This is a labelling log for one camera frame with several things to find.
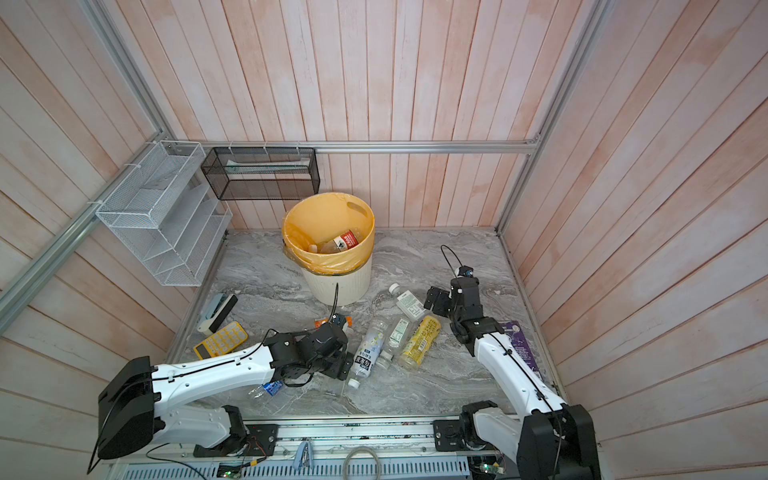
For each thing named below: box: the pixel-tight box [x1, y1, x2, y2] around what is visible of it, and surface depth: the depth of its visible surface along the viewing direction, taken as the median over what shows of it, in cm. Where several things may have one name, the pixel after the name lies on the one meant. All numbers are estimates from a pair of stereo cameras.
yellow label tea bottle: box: [398, 315, 441, 371], surface depth 86 cm
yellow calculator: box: [193, 321, 249, 360], surface depth 91 cm
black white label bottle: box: [348, 321, 388, 389], surface depth 85 cm
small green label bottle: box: [377, 316, 414, 370], surface depth 88 cm
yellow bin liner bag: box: [281, 193, 376, 276], surface depth 90 cm
